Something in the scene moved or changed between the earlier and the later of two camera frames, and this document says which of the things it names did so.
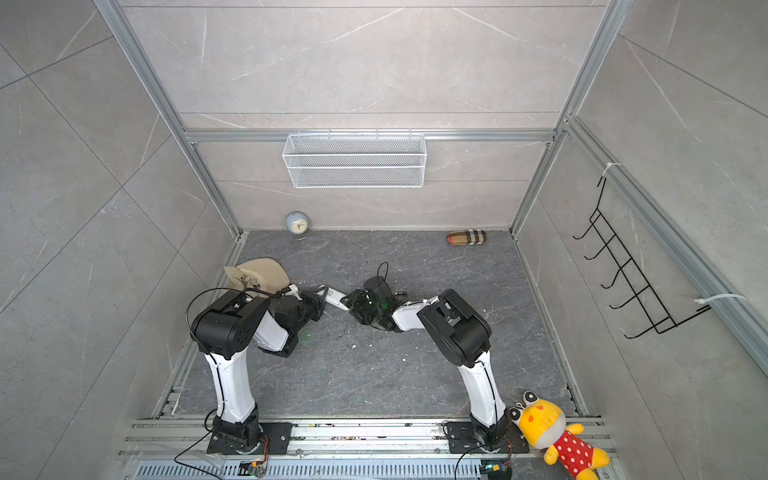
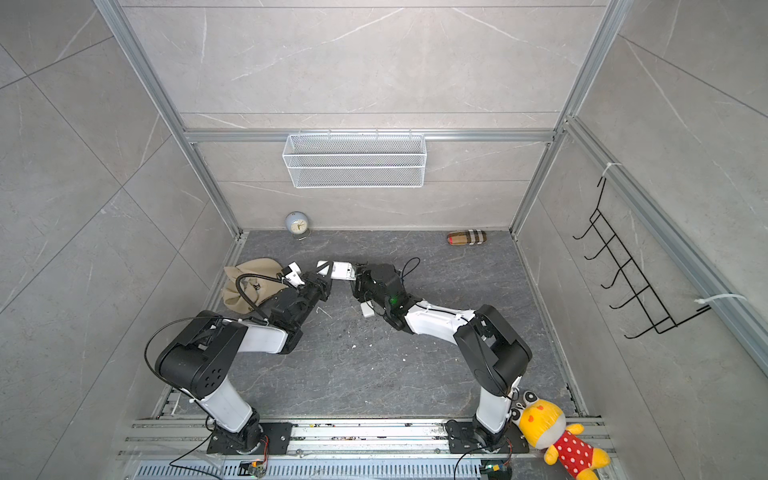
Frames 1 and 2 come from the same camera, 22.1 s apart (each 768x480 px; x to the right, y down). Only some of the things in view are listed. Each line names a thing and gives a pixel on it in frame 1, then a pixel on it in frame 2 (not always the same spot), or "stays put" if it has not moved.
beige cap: x=267 y=274 stays put
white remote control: x=334 y=297 → x=340 y=270
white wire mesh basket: x=358 y=159 stays put
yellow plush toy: x=543 y=425 stays put
